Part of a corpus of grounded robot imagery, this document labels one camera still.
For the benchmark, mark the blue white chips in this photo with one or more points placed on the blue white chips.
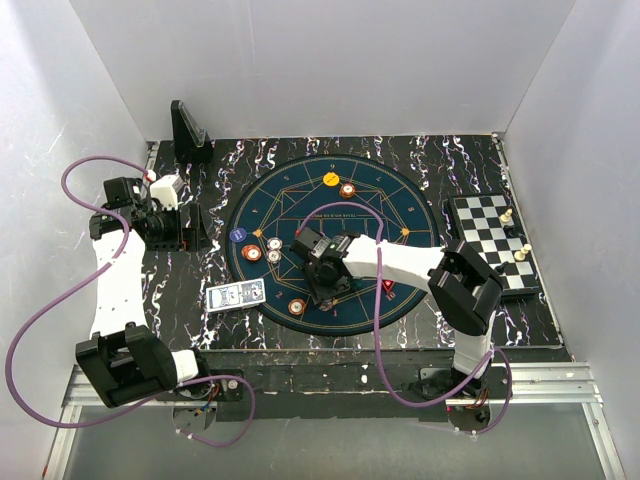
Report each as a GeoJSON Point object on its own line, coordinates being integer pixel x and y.
{"type": "Point", "coordinates": [274, 244]}

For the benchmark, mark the red yellow chips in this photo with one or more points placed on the red yellow chips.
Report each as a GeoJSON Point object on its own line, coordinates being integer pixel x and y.
{"type": "Point", "coordinates": [251, 252]}
{"type": "Point", "coordinates": [347, 190]}

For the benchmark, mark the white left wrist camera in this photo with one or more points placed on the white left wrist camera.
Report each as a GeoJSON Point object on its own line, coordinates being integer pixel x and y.
{"type": "Point", "coordinates": [166, 190]}

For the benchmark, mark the black chess piece upper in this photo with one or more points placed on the black chess piece upper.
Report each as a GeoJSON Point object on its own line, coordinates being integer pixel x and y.
{"type": "Point", "coordinates": [512, 232]}

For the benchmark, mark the purple small blind button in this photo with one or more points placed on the purple small blind button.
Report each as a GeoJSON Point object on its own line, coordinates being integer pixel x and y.
{"type": "Point", "coordinates": [238, 235]}

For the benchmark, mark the black chess pawn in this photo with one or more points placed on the black chess pawn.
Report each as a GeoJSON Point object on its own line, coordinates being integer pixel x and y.
{"type": "Point", "coordinates": [500, 270]}

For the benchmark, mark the aluminium frame rail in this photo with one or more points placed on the aluminium frame rail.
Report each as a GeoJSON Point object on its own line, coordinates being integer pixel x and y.
{"type": "Point", "coordinates": [553, 428]}

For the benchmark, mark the white chess piece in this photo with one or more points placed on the white chess piece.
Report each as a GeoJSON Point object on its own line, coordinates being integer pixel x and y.
{"type": "Point", "coordinates": [505, 218]}
{"type": "Point", "coordinates": [521, 254]}

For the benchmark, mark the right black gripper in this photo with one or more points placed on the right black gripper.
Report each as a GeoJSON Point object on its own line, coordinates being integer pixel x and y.
{"type": "Point", "coordinates": [318, 292]}

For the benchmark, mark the black card shoe stand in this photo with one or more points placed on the black card shoe stand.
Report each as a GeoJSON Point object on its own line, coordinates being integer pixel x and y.
{"type": "Point", "coordinates": [192, 143]}

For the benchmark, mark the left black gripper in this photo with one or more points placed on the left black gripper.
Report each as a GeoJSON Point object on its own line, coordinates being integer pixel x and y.
{"type": "Point", "coordinates": [195, 237]}

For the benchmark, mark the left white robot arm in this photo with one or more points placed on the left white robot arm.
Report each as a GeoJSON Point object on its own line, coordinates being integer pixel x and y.
{"type": "Point", "coordinates": [123, 360]}

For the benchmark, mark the black white chessboard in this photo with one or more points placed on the black white chessboard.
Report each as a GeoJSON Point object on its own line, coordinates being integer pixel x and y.
{"type": "Point", "coordinates": [475, 219]}

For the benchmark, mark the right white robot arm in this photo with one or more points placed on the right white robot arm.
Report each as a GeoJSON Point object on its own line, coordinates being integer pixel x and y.
{"type": "Point", "coordinates": [467, 290]}

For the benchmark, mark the yellow round dealer button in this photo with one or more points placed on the yellow round dealer button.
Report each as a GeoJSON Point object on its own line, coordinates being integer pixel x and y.
{"type": "Point", "coordinates": [331, 179]}

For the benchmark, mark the red yellow chip stack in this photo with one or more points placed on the red yellow chip stack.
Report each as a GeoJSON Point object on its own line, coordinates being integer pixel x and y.
{"type": "Point", "coordinates": [296, 306]}

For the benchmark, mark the blue white chip stack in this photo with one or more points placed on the blue white chip stack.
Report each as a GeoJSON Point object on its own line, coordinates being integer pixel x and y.
{"type": "Point", "coordinates": [326, 305]}

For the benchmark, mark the red black triangle marker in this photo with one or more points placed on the red black triangle marker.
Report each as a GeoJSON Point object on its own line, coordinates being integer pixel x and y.
{"type": "Point", "coordinates": [388, 287]}

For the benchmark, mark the round blue poker mat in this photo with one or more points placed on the round blue poker mat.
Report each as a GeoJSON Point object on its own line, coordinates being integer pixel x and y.
{"type": "Point", "coordinates": [274, 206]}

